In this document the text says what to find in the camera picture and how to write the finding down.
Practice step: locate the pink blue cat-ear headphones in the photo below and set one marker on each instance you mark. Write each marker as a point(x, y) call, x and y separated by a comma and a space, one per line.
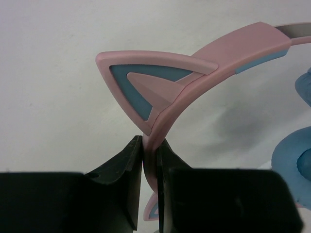
point(154, 88)

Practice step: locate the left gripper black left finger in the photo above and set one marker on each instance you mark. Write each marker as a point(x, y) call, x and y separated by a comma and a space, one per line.
point(105, 200)

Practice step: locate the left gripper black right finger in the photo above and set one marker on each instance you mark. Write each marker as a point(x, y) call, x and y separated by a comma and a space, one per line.
point(212, 200)

